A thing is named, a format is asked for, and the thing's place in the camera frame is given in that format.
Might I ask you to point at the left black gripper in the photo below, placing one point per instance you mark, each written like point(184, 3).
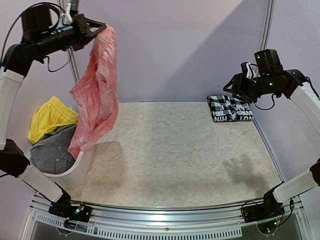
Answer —
point(84, 25)

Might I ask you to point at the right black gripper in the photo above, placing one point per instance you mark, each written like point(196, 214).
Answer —
point(243, 84)

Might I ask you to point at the black white plaid shirt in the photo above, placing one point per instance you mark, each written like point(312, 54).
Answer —
point(224, 108)

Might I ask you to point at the pink printed garment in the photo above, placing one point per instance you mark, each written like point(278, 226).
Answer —
point(96, 94)

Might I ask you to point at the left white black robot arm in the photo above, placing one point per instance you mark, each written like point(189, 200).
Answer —
point(46, 29)

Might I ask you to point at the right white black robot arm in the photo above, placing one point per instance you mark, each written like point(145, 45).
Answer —
point(284, 92)

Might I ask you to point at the white plastic laundry basket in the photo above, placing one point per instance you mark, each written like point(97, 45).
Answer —
point(74, 176)

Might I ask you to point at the yellow shorts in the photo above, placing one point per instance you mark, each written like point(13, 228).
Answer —
point(51, 115)

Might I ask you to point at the olive green garment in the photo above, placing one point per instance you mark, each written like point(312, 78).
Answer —
point(58, 130)

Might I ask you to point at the grey garment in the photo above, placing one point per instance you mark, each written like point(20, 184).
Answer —
point(50, 155)

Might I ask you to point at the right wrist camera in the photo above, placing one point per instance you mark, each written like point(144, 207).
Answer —
point(248, 69)

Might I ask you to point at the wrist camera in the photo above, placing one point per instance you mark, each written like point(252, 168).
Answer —
point(248, 69)
point(69, 12)

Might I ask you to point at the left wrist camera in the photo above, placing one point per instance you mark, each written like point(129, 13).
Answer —
point(69, 12)

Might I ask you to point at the left aluminium frame post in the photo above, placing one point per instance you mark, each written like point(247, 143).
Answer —
point(70, 51)

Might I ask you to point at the aluminium frame post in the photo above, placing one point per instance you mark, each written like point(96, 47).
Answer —
point(267, 24)
point(70, 51)

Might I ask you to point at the right aluminium frame post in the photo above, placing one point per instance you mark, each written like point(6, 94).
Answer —
point(267, 24)

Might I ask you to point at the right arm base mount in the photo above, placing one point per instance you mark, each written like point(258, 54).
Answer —
point(268, 209)

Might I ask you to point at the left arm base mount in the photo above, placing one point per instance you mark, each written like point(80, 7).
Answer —
point(66, 208)

